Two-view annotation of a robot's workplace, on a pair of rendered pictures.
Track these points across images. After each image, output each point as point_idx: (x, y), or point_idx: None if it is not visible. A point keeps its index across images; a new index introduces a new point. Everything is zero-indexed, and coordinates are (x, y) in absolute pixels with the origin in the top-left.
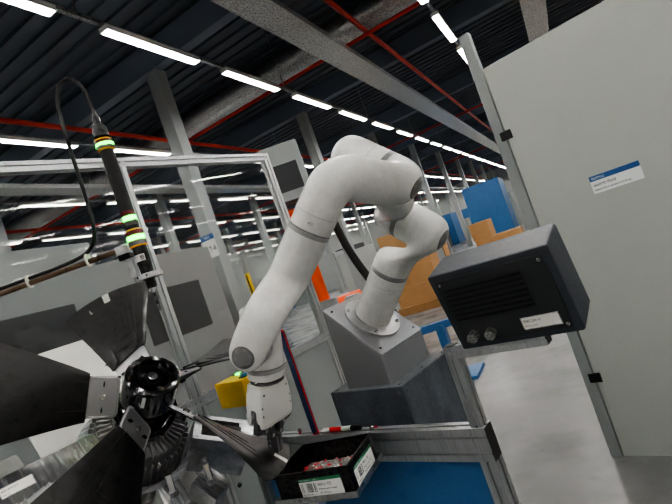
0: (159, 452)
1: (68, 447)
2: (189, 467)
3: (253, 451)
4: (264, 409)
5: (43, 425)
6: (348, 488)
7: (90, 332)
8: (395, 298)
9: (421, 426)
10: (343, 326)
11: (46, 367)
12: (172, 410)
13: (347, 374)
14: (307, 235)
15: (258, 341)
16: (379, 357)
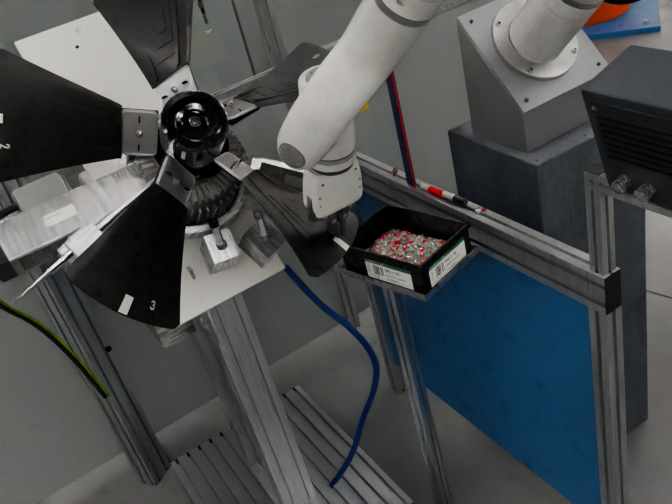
0: (206, 198)
1: (108, 177)
2: (245, 207)
3: (306, 235)
4: (322, 199)
5: (77, 157)
6: (417, 287)
7: (123, 24)
8: (573, 28)
9: (536, 236)
10: (481, 52)
11: (71, 93)
12: (222, 153)
13: (474, 116)
14: (394, 17)
15: (310, 145)
16: (520, 114)
